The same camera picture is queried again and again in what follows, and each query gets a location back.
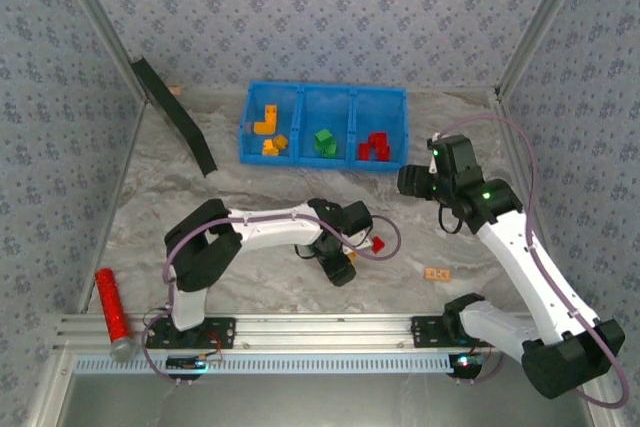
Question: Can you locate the blue plastic bin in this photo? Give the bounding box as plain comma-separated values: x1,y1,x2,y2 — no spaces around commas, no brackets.
349,86,410,174
297,84,357,172
238,80,304,168

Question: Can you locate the grey metal panel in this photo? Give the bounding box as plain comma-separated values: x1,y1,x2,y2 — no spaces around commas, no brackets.
29,351,621,427

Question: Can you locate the right circuit board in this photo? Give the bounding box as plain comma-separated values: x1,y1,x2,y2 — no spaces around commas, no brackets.
448,353,484,379

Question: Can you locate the circuit board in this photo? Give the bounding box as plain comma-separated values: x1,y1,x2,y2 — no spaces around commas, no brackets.
166,355,209,373
448,353,484,379

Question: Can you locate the left circuit board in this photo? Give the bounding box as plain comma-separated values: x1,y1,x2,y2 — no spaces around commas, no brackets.
166,355,209,373

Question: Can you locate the black flat strip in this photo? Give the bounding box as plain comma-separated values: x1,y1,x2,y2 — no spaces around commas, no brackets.
130,56,219,178

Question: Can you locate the red glitter tube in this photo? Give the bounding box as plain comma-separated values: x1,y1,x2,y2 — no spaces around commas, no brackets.
94,268,139,363

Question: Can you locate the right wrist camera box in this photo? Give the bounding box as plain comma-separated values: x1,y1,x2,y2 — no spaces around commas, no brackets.
428,132,442,174

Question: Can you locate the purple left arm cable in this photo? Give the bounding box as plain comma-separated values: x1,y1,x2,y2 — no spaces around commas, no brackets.
141,211,401,388

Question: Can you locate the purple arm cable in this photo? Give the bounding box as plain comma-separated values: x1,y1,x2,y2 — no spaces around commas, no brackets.
141,211,401,388
434,114,630,409

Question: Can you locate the aluminium mounting rail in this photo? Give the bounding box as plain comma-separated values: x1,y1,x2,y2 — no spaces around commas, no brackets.
54,313,531,351

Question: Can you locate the aluminium side rail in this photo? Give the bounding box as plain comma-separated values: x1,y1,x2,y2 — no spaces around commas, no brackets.
77,99,151,316
489,89,574,311

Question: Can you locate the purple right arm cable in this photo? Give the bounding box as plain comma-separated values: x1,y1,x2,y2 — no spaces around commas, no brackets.
434,114,630,409

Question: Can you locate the slotted grey cable duct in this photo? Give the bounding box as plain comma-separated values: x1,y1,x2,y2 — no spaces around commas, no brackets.
72,352,457,376

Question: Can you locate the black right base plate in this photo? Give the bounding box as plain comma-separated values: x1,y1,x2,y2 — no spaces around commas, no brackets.
410,315,504,348

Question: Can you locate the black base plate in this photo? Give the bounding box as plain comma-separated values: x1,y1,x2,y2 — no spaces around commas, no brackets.
145,316,237,351
410,315,504,348

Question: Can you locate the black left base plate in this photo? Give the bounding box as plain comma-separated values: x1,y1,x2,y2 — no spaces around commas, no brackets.
145,316,237,351

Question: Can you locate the aluminium frame post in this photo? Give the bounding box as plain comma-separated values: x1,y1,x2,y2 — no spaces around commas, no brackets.
494,0,599,101
47,0,151,106

